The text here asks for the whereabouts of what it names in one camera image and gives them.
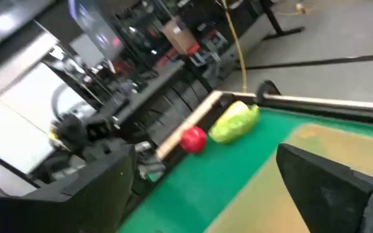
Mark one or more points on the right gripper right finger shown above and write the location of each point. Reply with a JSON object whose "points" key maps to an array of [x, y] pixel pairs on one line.
{"points": [[329, 200]]}

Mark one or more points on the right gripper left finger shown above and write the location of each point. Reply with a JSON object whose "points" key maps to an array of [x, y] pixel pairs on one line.
{"points": [[76, 210]]}

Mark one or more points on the light green cucumber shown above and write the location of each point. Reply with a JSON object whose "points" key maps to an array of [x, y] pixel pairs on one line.
{"points": [[235, 124]]}

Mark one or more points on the red apple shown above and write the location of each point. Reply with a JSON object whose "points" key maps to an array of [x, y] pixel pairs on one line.
{"points": [[193, 139]]}

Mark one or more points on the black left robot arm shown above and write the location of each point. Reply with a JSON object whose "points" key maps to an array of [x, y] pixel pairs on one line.
{"points": [[71, 131]]}

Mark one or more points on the white table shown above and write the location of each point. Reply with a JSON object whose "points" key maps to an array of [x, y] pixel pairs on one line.
{"points": [[15, 129]]}

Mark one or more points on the green table mat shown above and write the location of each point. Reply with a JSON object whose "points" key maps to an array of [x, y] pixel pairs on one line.
{"points": [[206, 184]]}

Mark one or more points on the grey desk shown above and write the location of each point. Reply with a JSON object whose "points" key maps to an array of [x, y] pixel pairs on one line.
{"points": [[154, 82]]}

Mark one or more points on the computer monitor pink screen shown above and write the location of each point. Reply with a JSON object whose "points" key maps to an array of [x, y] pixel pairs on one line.
{"points": [[99, 32]]}

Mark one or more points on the black floor stand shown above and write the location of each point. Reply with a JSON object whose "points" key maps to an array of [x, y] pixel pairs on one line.
{"points": [[278, 27]]}

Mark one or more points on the brown cardboard carton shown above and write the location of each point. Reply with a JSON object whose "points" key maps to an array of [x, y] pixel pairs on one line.
{"points": [[180, 35]]}

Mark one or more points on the silver table edge rail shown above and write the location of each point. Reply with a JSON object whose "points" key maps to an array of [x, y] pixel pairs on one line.
{"points": [[319, 103]]}

